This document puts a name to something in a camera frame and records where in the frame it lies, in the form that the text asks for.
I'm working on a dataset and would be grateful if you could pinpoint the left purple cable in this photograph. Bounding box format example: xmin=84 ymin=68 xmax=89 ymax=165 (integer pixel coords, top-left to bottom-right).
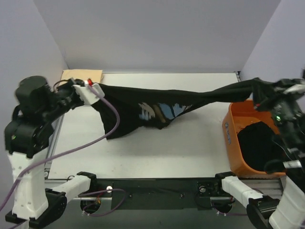
xmin=0 ymin=85 xmax=128 ymax=229

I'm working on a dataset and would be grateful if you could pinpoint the black graphic t shirt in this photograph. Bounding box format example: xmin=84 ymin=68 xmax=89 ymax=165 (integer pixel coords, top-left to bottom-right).
xmin=100 ymin=78 xmax=260 ymax=140

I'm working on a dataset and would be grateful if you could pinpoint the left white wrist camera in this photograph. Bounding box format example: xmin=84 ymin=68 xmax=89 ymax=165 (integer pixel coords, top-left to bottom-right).
xmin=73 ymin=78 xmax=105 ymax=105

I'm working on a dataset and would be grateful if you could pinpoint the folded cream t shirt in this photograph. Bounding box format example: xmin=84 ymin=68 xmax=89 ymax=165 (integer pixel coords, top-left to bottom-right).
xmin=61 ymin=69 xmax=103 ymax=83

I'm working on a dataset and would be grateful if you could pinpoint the black t shirt in bin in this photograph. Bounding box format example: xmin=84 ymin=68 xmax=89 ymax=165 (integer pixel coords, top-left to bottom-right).
xmin=237 ymin=122 xmax=286 ymax=171

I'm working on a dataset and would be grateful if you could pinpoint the aluminium frame rail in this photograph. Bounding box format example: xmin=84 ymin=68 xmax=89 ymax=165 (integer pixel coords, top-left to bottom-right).
xmin=42 ymin=178 xmax=286 ymax=200

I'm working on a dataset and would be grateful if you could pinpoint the purple cable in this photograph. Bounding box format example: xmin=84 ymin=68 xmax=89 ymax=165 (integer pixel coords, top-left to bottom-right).
xmin=215 ymin=209 xmax=248 ymax=217
xmin=0 ymin=85 xmax=128 ymax=229

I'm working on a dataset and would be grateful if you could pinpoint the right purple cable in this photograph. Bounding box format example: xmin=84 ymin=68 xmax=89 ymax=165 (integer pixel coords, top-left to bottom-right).
xmin=215 ymin=209 xmax=248 ymax=217

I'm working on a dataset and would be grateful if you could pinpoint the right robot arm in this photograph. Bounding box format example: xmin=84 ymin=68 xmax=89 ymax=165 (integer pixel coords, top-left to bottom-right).
xmin=213 ymin=78 xmax=305 ymax=229

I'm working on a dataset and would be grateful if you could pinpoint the orange plastic bin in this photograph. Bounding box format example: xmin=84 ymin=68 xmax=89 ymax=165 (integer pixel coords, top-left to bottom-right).
xmin=222 ymin=100 xmax=285 ymax=179

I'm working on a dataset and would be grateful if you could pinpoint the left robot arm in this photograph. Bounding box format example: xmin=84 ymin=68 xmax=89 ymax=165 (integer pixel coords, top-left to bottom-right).
xmin=4 ymin=76 xmax=104 ymax=229

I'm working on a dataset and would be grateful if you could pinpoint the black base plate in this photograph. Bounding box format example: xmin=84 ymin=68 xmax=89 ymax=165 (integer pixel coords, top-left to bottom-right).
xmin=83 ymin=177 xmax=235 ymax=210

